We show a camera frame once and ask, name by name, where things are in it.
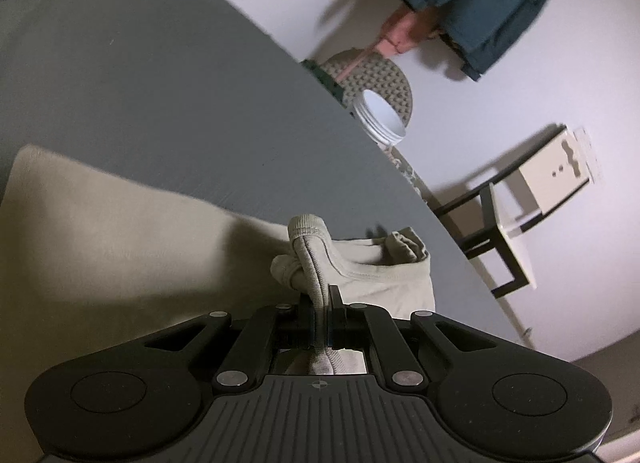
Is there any beige sleeveless top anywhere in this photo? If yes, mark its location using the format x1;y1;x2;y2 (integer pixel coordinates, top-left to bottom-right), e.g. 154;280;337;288
1;145;435;462

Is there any dark wooden chair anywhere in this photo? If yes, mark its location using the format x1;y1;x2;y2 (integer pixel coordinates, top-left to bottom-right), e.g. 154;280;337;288
434;124;592;298

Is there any white plastic bucket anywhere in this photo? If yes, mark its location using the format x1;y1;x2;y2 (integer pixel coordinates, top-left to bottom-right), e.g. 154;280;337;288
349;90;406;147

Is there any woven round mat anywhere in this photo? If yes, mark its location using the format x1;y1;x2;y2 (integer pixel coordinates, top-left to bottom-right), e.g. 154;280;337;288
338;53;413;127

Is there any pink hanging garment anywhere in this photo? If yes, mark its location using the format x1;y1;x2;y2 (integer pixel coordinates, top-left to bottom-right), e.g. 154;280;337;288
335;5;440;83

